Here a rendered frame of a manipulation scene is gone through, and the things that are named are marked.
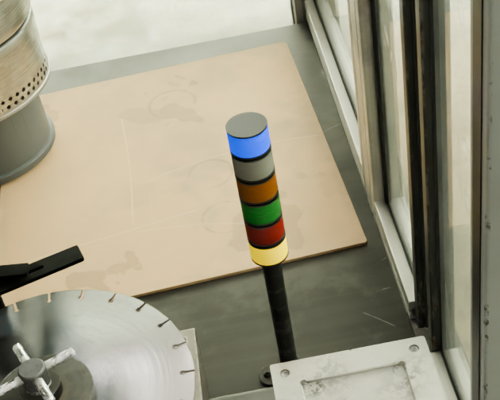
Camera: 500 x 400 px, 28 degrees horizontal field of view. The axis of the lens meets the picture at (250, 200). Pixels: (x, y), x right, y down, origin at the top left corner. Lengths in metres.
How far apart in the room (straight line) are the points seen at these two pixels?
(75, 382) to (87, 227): 0.55
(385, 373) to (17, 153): 0.85
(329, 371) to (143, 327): 0.22
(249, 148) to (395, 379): 0.30
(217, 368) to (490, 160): 0.76
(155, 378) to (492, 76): 0.59
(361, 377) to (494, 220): 0.46
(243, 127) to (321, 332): 0.42
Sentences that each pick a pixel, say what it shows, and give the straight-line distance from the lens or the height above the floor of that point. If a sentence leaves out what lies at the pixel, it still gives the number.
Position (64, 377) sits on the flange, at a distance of 1.12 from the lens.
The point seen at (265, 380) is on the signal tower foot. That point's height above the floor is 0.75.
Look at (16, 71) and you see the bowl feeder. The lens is 1.64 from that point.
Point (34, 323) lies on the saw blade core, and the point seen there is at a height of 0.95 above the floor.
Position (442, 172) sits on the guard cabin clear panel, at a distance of 1.06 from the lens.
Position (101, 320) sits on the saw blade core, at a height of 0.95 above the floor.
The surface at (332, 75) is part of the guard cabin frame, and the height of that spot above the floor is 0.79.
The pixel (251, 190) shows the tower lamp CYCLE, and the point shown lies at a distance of 1.08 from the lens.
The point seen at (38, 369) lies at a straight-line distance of 1.08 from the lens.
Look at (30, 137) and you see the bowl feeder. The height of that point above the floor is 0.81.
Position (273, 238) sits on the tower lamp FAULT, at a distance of 1.13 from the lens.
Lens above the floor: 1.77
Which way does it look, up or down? 40 degrees down
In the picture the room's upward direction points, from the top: 11 degrees counter-clockwise
